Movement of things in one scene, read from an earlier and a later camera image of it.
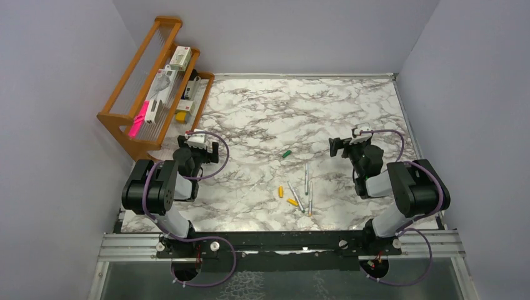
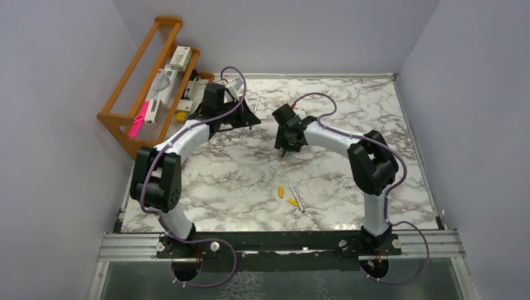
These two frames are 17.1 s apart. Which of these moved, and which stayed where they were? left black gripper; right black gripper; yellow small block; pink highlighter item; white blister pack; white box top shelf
Moved: right black gripper; left black gripper
Stayed: yellow small block; pink highlighter item; white blister pack; white box top shelf
